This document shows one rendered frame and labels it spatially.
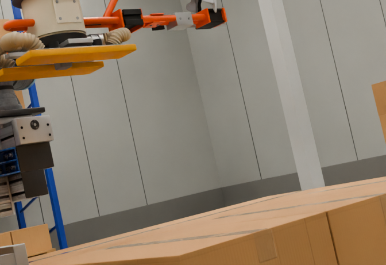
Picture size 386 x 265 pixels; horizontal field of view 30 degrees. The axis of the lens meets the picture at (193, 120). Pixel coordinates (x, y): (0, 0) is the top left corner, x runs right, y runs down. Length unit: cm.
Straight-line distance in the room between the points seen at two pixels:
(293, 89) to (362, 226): 350
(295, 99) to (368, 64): 730
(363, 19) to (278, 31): 729
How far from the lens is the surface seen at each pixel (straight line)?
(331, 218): 155
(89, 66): 225
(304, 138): 506
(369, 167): 1233
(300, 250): 148
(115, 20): 226
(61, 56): 200
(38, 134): 252
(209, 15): 249
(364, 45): 1236
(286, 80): 509
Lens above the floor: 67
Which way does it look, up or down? 5 degrees up
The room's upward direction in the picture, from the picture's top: 12 degrees counter-clockwise
